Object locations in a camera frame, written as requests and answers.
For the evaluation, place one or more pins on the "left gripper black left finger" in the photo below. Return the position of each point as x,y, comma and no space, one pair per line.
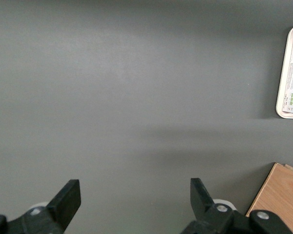
63,207

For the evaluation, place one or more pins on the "beige plastic tray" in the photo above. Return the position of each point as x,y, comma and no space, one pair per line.
284,73

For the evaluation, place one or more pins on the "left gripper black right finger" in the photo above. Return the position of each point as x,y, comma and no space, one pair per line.
200,202

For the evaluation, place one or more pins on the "wooden drawer cabinet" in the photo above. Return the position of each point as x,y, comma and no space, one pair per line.
280,195

